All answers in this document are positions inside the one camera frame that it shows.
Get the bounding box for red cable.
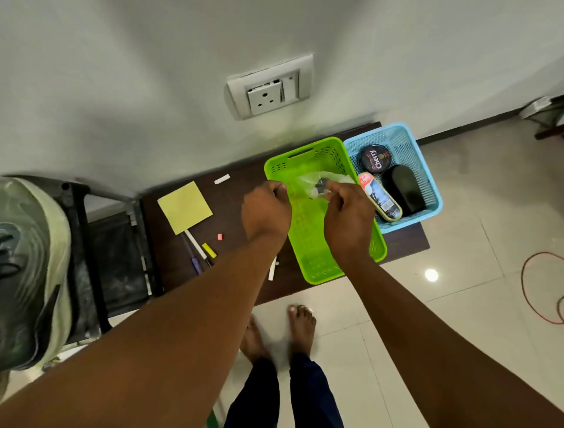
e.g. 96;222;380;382
520;251;564;326

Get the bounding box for black metal shoe rack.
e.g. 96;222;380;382
8;174;165;347

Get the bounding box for clear plastic bag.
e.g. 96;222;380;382
297;170;356;202

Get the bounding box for yellow-edged shoe shine sponge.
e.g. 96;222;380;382
357;172;404;223

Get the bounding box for person's right hand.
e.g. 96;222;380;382
324;180;376;265

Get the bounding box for person's left foot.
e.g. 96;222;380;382
240;313;272;365

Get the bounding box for person's left forearm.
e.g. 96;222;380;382
0;233;287;428

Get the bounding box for person's left hand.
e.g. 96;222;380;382
241;179;293;242

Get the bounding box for green sneaker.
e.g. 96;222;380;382
0;176;73;373

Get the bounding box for round black polish tin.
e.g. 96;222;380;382
357;144;393;174

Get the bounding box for grey furniture base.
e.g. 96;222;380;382
519;95;564;141

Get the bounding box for light blue plastic basket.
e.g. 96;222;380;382
343;122;443;235

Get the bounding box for person's foot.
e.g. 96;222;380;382
287;304;317;358
240;313;272;365

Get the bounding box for dark brown low bench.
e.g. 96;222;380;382
140;121;431;306

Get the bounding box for dark blue trousers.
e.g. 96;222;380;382
223;352;344;428

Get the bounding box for white wall socket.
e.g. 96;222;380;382
224;53;314;121

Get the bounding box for dark skirting strip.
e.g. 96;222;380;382
416;108;523;146

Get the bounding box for person's right foot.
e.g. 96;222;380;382
287;304;317;358

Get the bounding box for person's right forearm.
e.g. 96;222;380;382
339;251;564;428

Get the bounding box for yellow sticky note pad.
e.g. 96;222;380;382
156;180;214;236

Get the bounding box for blue pen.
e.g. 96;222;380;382
180;233;203;276

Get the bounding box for green plastic basket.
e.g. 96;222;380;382
263;136;388;286

